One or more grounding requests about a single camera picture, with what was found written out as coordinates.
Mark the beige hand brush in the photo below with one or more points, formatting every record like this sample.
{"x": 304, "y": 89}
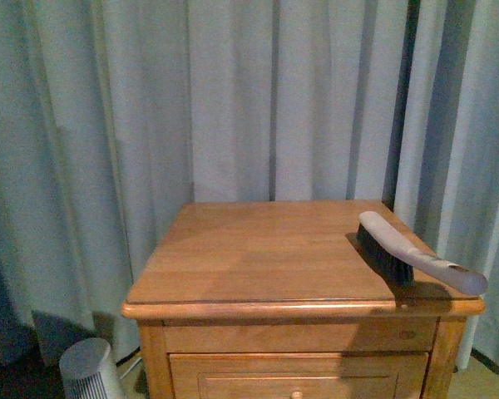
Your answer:
{"x": 398, "y": 257}

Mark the white ribbed trash bin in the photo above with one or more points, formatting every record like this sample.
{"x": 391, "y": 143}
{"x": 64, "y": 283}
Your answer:
{"x": 88, "y": 371}

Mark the wooden nightstand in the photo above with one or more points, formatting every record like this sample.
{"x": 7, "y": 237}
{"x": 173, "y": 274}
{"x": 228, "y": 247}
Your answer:
{"x": 280, "y": 300}

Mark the light blue curtain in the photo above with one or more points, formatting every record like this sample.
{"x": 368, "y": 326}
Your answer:
{"x": 113, "y": 114}

